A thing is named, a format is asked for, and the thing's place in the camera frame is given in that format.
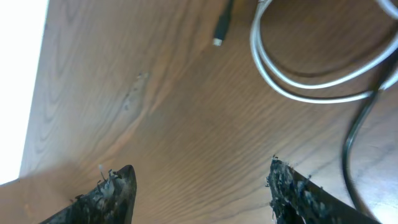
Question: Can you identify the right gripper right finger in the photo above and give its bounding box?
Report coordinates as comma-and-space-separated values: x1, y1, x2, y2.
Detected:
267, 156, 378, 224

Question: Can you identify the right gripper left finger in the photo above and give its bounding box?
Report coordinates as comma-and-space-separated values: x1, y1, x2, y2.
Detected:
43, 165, 137, 224

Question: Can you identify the black USB cable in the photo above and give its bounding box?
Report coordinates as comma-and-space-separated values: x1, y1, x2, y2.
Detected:
212, 0, 398, 222

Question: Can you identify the white USB cable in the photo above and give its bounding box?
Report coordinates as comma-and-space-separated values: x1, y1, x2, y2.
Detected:
249, 0, 398, 105

